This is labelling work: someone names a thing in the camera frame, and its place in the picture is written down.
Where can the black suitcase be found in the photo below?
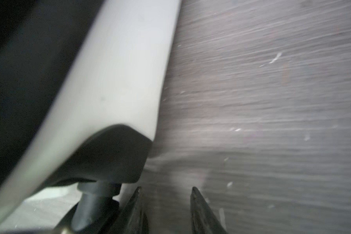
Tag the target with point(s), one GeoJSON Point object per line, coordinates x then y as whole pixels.
{"type": "Point", "coordinates": [80, 92]}

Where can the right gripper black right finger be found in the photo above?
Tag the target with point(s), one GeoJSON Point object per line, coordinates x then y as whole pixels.
{"type": "Point", "coordinates": [203, 219]}

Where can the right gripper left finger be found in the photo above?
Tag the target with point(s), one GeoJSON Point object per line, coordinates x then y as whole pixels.
{"type": "Point", "coordinates": [132, 219]}

